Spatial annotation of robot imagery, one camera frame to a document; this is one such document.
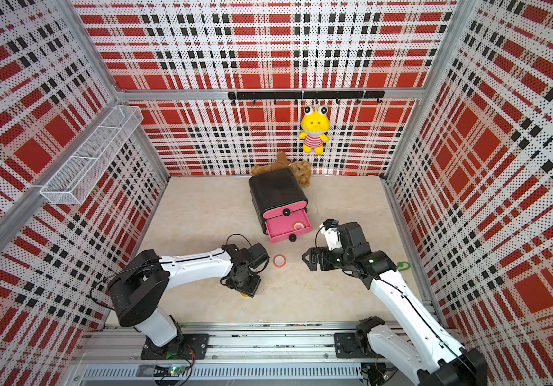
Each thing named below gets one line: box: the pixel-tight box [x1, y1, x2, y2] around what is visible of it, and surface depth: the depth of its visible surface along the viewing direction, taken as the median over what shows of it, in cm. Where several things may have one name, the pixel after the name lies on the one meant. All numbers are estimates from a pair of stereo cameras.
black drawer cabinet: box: [248, 167, 313, 243], surface depth 94 cm
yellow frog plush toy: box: [299, 104, 331, 156], surface depth 95 cm
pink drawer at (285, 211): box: [262, 201, 308, 219], surface depth 91 cm
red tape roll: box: [272, 254, 287, 269], surface depth 94 cm
